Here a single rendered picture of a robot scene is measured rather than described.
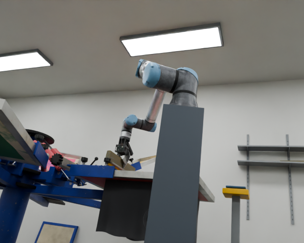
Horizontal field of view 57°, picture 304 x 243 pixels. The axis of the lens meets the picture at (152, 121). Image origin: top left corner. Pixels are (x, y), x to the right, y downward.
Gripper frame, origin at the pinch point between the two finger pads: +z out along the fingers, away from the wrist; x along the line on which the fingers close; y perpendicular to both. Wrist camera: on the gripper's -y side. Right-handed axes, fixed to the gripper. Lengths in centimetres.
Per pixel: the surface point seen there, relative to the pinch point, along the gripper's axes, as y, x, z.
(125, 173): 29.0, 18.7, 11.8
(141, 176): 29.0, 28.9, 13.0
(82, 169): 30.1, -9.1, 11.1
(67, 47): -78, -161, -192
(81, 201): -45, -56, 19
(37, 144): 68, -10, 10
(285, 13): -72, 117, -191
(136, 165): -58, -16, -18
